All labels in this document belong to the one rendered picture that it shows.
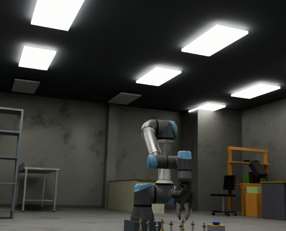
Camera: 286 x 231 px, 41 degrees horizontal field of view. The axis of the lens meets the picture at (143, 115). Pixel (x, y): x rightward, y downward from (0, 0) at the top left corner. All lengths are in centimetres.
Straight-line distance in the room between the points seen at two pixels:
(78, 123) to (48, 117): 91
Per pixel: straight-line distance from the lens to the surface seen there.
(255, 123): 1246
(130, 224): 245
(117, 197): 1083
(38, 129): 1166
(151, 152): 223
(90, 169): 1184
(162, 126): 250
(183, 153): 211
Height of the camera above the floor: 47
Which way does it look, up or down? 11 degrees up
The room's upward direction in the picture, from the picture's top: 2 degrees clockwise
